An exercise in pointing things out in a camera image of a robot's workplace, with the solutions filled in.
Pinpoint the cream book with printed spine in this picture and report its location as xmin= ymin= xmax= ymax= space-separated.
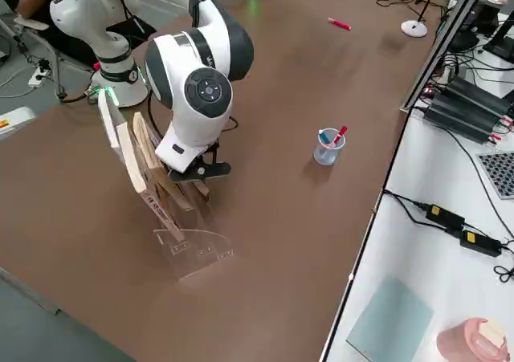
xmin=115 ymin=121 xmax=184 ymax=243

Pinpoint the clear acrylic storage rack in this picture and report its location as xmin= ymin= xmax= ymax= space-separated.
xmin=116 ymin=135 xmax=236 ymax=279

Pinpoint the plain white cover book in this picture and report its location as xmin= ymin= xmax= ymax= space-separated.
xmin=97 ymin=91 xmax=124 ymax=165

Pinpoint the clear blue pen cup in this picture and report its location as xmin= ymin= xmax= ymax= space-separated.
xmin=312 ymin=127 xmax=347 ymax=167

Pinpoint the red marker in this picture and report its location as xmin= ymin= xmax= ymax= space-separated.
xmin=332 ymin=125 xmax=349 ymax=148

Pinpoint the white power strip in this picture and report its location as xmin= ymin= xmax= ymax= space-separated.
xmin=27 ymin=66 xmax=54 ymax=88

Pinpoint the white box with yellow label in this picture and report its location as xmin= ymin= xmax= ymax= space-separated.
xmin=0 ymin=106 xmax=38 ymax=140

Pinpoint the pink marker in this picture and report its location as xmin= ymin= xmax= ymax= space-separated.
xmin=327 ymin=16 xmax=353 ymax=31

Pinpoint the grey chair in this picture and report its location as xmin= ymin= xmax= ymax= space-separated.
xmin=0 ymin=11 xmax=97 ymax=102

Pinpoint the pale blue flat pad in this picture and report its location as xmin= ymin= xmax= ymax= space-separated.
xmin=345 ymin=278 xmax=436 ymax=362

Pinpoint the black adapter with yellow label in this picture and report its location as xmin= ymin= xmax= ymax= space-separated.
xmin=425 ymin=203 xmax=467 ymax=231
xmin=459 ymin=229 xmax=503 ymax=258

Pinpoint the white desk lamp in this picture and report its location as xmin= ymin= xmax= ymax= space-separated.
xmin=400 ymin=0 xmax=438 ymax=39

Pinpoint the black finned power supply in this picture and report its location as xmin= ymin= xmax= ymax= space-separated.
xmin=423 ymin=92 xmax=504 ymax=144
xmin=445 ymin=75 xmax=514 ymax=116

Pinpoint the grey perforated tray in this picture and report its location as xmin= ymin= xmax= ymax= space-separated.
xmin=476 ymin=151 xmax=514 ymax=200

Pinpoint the pink tape dispenser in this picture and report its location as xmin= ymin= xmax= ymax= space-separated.
xmin=436 ymin=317 xmax=508 ymax=362

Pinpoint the black floor cable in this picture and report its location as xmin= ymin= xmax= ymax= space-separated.
xmin=59 ymin=67 xmax=100 ymax=104

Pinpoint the black adapter cable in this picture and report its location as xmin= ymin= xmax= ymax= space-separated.
xmin=383 ymin=190 xmax=431 ymax=226

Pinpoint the black lamp cable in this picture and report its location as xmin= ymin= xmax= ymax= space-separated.
xmin=376 ymin=0 xmax=453 ymax=22

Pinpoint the aluminium frame post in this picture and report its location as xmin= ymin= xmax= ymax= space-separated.
xmin=399 ymin=0 xmax=493 ymax=114

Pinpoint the long black desk cable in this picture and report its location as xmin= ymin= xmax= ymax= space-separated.
xmin=437 ymin=124 xmax=514 ymax=243

